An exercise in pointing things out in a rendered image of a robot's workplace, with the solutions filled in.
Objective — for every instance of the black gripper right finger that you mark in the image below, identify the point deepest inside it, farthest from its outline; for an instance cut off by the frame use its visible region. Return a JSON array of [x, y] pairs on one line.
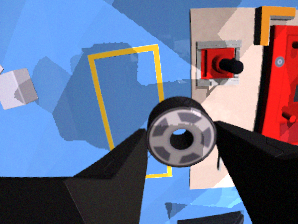
[[264, 171]]

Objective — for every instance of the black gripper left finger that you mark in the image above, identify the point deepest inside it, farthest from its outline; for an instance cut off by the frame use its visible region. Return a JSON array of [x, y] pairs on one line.
[[110, 191]]

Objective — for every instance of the black wheel with grey hub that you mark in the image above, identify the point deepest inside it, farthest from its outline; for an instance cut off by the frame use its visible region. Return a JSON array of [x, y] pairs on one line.
[[189, 148]]

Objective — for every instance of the yellow tape outline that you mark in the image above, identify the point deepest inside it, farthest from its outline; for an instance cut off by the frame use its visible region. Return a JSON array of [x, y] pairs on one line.
[[97, 85]]

